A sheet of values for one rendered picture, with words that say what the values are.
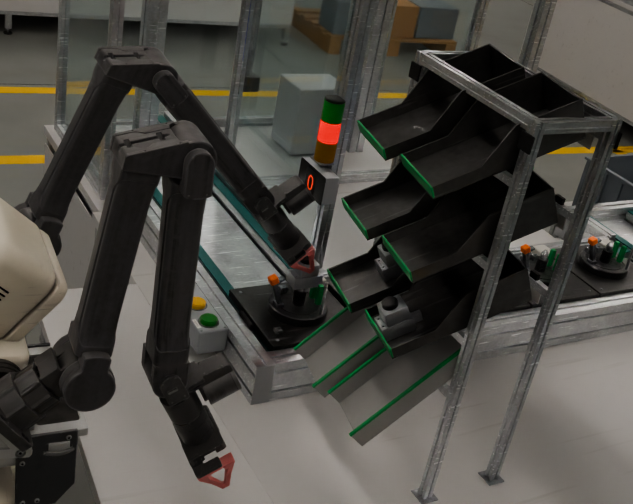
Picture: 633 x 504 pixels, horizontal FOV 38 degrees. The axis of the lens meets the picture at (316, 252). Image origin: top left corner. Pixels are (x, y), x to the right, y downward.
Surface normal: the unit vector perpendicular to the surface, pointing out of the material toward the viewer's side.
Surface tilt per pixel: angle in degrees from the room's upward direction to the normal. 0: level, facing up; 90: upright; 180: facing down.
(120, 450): 0
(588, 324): 90
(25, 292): 90
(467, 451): 0
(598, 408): 0
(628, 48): 90
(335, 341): 45
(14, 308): 90
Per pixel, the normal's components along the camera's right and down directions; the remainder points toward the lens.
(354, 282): -0.24, -0.78
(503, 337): 0.47, 0.49
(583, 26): -0.90, 0.06
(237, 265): 0.17, -0.86
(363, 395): -0.54, -0.61
